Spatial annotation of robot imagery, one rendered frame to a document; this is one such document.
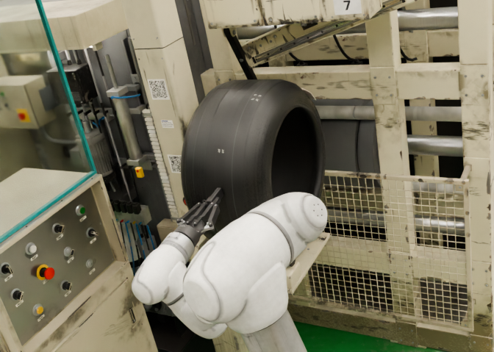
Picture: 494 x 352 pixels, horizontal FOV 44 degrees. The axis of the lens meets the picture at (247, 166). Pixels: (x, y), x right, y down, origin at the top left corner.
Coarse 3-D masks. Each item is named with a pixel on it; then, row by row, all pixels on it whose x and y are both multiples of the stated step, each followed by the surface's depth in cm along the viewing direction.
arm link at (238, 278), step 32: (256, 224) 113; (224, 256) 107; (256, 256) 109; (288, 256) 115; (192, 288) 107; (224, 288) 105; (256, 288) 108; (224, 320) 107; (256, 320) 110; (288, 320) 115
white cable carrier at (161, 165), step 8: (144, 112) 222; (152, 120) 222; (152, 128) 224; (152, 136) 226; (152, 144) 228; (160, 152) 228; (160, 160) 230; (160, 168) 232; (160, 176) 234; (168, 176) 233; (168, 184) 234; (168, 192) 236; (168, 200) 238; (176, 208) 244; (176, 216) 240
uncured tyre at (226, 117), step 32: (224, 96) 202; (288, 96) 203; (192, 128) 200; (224, 128) 193; (256, 128) 190; (288, 128) 240; (320, 128) 226; (192, 160) 197; (224, 160) 191; (256, 160) 189; (288, 160) 244; (320, 160) 229; (192, 192) 198; (224, 192) 192; (256, 192) 190; (288, 192) 242; (320, 192) 230; (224, 224) 199
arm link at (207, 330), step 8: (184, 296) 164; (176, 304) 165; (184, 304) 164; (176, 312) 166; (184, 312) 164; (192, 312) 162; (184, 320) 167; (192, 320) 164; (200, 320) 162; (192, 328) 167; (200, 328) 165; (208, 328) 165; (216, 328) 166; (224, 328) 169; (208, 336) 167; (216, 336) 168
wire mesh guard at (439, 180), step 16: (336, 176) 246; (352, 176) 241; (368, 176) 238; (384, 176) 235; (400, 176) 232; (416, 176) 230; (336, 192) 250; (352, 192) 246; (464, 192) 222; (368, 208) 246; (464, 208) 226; (336, 224) 257; (352, 224) 253; (384, 224) 246; (416, 224) 239; (336, 240) 261; (416, 240) 242; (432, 256) 242; (448, 256) 239; (336, 272) 269; (400, 272) 254; (384, 288) 261; (432, 288) 250; (320, 304) 282; (336, 304) 278; (400, 304) 261; (416, 320) 260; (432, 320) 257
